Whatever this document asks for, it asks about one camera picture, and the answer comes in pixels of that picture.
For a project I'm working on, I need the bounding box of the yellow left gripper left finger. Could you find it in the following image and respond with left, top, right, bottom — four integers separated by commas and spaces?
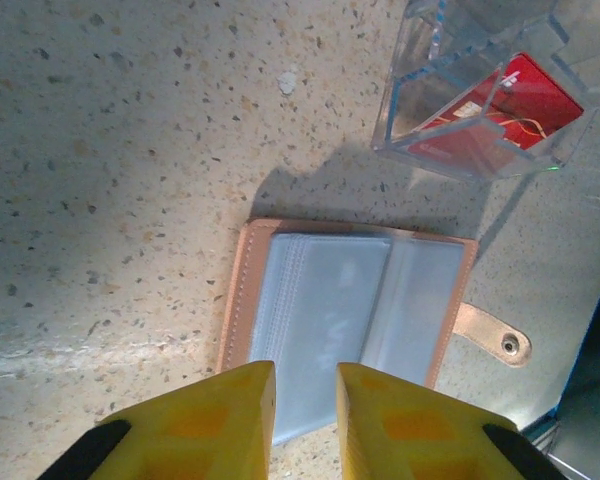
34, 361, 277, 480

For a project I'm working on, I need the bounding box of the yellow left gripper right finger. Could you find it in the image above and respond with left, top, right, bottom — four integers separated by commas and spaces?
336, 362, 565, 480

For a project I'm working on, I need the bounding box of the red credit card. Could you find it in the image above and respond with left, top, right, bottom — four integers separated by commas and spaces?
404, 53, 585, 174

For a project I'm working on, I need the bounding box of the brown square tray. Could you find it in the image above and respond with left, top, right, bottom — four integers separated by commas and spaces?
214, 217, 533, 446

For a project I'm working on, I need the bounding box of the clear acrylic card box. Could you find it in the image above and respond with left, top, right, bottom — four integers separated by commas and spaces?
371, 0, 600, 184

